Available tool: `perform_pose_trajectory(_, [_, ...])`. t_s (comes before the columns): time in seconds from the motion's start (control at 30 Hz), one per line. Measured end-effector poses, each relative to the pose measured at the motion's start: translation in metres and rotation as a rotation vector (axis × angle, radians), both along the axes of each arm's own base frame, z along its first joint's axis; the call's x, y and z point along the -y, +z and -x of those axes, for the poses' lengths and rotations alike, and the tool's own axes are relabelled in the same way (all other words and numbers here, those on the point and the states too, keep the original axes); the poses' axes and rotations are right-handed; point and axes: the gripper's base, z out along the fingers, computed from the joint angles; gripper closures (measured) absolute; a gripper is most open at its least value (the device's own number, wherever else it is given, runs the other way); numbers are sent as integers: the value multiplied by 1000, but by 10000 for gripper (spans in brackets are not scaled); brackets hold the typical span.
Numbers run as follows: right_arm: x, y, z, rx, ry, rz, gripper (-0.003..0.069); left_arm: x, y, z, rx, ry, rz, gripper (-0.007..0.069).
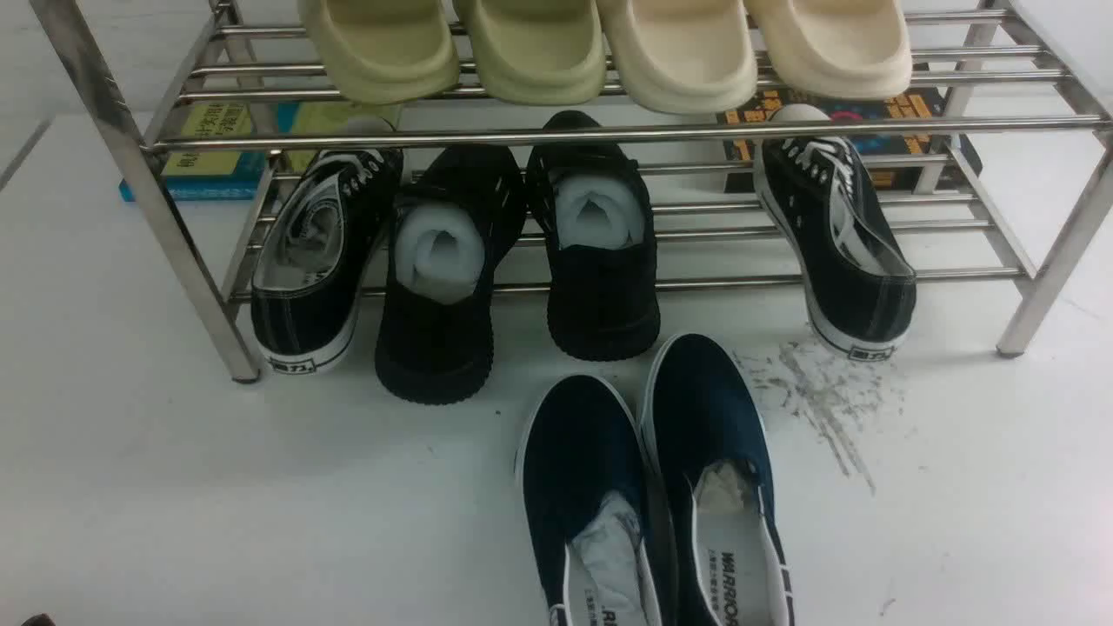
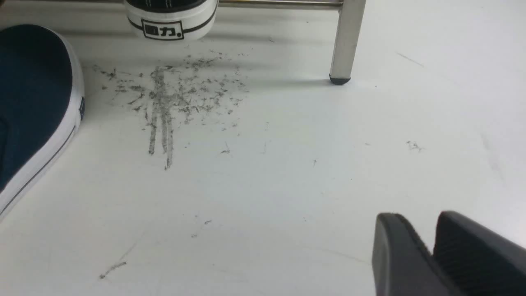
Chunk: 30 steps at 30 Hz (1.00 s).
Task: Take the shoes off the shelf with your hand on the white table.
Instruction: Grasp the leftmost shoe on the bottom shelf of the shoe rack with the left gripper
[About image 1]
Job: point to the stainless steel shoe rack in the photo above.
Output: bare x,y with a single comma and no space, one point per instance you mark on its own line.
220,68

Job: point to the green slide sandal far left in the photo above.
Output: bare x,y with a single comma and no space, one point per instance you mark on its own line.
383,52

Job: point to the black canvas sneaker left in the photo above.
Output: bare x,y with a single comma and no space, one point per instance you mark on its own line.
304,289

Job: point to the navy slip-on shoe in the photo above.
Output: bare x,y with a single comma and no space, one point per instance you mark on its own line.
707,449
580,470

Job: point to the cream slide sandal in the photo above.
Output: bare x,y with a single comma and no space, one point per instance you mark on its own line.
681,57
852,50

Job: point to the black canvas sneaker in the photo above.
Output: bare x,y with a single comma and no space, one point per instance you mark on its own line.
860,290
304,289

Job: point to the green slide sandal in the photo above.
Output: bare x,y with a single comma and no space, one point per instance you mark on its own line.
383,52
536,52

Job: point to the black orange book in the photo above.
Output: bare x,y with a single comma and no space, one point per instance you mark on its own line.
915,103

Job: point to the navy slip-on shoe right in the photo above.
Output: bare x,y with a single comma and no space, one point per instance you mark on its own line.
707,449

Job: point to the black canvas sneaker right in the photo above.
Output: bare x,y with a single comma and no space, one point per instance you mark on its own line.
860,290

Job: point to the yellow blue book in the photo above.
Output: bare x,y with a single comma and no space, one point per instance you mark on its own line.
234,175

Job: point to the navy slip-on shoe left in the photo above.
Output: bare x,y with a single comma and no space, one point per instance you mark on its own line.
580,470

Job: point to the black knit sneaker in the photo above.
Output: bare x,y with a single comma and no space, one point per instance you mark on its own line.
598,227
450,230

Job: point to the cream slide sandal far right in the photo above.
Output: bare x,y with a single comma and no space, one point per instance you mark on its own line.
852,50

